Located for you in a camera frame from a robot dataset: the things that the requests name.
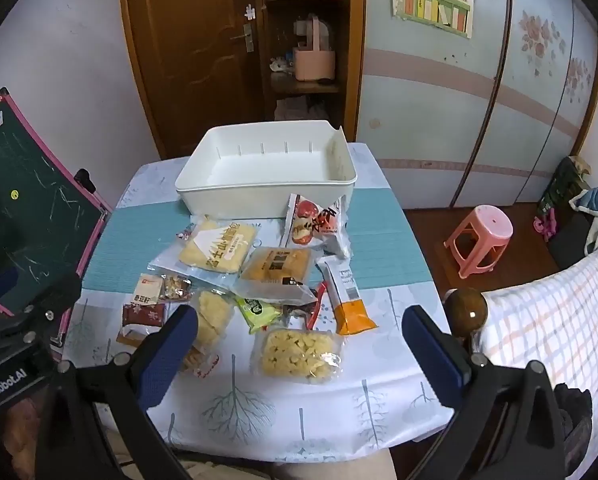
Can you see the plaid blanket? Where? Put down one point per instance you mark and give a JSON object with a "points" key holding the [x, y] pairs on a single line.
{"points": [[554, 320]]}

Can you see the dark bag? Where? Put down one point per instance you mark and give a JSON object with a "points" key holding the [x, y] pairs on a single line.
{"points": [[564, 185]]}

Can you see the wooden shelf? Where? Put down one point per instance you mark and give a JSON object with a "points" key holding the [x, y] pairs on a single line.
{"points": [[304, 87]]}

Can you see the wooden door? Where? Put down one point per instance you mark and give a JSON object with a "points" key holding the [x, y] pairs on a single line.
{"points": [[189, 60]]}

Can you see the pink framed chalkboard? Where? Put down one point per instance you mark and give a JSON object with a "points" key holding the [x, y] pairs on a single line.
{"points": [[24, 185]]}

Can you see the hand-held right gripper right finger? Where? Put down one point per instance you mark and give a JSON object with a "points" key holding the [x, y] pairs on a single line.
{"points": [[434, 355]]}

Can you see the yellow bread packet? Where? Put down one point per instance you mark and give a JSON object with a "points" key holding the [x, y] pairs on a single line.
{"points": [[214, 247]]}

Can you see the white and brown cracker packet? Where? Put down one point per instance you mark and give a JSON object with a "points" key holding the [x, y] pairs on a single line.
{"points": [[146, 287]]}

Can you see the yellow puffed rice packet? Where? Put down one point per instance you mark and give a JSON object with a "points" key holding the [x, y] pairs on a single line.
{"points": [[294, 355]]}

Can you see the small pink candy wrapper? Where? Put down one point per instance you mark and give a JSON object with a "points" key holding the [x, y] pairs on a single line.
{"points": [[185, 233]]}

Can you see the floral sliding wardrobe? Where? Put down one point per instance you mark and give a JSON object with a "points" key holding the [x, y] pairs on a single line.
{"points": [[479, 110]]}

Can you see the red apple print packet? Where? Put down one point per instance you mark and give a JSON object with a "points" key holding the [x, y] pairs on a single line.
{"points": [[301, 220]]}

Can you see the white plastic bin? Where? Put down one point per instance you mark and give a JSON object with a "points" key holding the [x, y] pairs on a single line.
{"points": [[259, 170]]}

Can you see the small red snack packet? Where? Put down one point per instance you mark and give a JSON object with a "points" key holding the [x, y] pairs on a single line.
{"points": [[315, 310]]}

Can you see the wooden bedpost knob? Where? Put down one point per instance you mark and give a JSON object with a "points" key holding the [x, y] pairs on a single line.
{"points": [[464, 310]]}

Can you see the small clear candy packet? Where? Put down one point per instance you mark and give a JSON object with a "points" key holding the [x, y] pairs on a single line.
{"points": [[175, 287]]}

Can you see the green snack packet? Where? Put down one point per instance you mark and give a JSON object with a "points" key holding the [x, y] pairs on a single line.
{"points": [[259, 312]]}

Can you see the brown cake packet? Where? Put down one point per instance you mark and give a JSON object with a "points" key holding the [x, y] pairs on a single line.
{"points": [[276, 265]]}

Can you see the orange and white stick packet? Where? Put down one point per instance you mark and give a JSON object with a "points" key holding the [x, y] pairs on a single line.
{"points": [[351, 310]]}

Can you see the pink basket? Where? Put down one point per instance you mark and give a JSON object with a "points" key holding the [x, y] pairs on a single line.
{"points": [[314, 62]]}

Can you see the pink plastic stool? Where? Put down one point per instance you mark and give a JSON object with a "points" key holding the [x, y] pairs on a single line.
{"points": [[484, 222]]}

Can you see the red and white snack packet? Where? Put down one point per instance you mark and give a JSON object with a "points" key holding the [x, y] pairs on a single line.
{"points": [[329, 220]]}

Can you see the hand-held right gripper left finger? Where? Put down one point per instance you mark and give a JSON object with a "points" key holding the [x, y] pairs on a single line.
{"points": [[171, 345]]}

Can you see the blue cloth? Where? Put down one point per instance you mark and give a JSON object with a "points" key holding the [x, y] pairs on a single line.
{"points": [[596, 200]]}

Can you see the dark red snack packet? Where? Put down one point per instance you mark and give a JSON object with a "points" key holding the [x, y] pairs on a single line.
{"points": [[141, 317]]}

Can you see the pink toy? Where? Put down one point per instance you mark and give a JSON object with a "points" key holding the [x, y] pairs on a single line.
{"points": [[544, 225]]}

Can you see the pale puffed rice packet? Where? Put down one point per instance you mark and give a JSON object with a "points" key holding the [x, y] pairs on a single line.
{"points": [[211, 317]]}

